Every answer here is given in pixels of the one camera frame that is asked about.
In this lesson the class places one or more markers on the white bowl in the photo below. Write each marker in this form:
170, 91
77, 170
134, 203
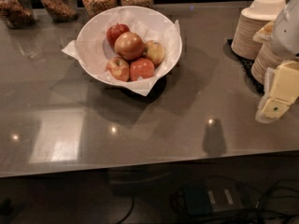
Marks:
93, 47

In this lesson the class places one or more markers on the front right red apple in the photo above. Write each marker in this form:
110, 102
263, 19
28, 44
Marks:
141, 67

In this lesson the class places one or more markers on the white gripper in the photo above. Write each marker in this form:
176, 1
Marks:
287, 34

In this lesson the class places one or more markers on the white paper liner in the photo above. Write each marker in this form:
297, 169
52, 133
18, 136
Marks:
90, 52

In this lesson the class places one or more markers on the black power adapter box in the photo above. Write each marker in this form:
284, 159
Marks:
209, 198

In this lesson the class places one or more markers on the rear stack of paper bowls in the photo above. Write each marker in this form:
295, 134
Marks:
251, 20

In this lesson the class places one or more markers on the stack of paper bowls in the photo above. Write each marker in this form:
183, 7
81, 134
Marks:
264, 60
251, 20

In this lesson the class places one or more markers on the front left red apple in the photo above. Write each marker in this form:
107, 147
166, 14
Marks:
119, 68

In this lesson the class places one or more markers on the far left glass jar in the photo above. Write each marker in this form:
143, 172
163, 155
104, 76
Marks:
16, 14

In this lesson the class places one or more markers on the dark red apple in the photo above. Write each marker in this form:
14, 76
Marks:
115, 31

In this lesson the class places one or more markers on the yellow-red right apple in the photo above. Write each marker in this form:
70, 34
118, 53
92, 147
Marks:
154, 51

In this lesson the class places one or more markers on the labelled glass granola jar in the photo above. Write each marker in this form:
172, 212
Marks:
61, 10

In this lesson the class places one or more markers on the black tray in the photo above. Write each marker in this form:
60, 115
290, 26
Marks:
246, 65

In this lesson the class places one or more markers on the front stack of paper bowls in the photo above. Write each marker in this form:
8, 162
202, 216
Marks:
264, 60

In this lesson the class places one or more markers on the large apple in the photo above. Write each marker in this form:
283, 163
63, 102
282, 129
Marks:
129, 46

